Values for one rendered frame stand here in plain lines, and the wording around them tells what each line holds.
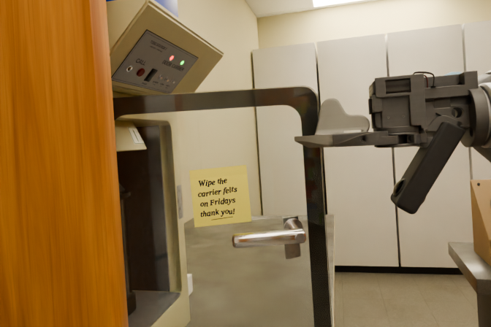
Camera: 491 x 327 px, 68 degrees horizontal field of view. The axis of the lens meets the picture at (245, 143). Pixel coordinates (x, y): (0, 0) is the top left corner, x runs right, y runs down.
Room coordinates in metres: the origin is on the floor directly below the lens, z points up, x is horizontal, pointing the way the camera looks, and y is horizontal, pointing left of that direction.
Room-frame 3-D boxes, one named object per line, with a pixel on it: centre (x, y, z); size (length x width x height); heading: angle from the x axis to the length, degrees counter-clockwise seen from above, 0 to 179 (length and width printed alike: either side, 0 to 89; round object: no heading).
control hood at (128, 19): (0.62, 0.13, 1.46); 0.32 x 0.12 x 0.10; 166
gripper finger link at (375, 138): (0.44, -0.15, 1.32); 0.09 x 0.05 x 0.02; 76
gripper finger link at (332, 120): (0.45, -0.11, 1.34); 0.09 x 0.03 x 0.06; 76
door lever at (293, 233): (0.47, -0.02, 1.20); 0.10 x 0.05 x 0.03; 92
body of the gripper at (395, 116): (0.44, -0.21, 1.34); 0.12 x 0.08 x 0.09; 76
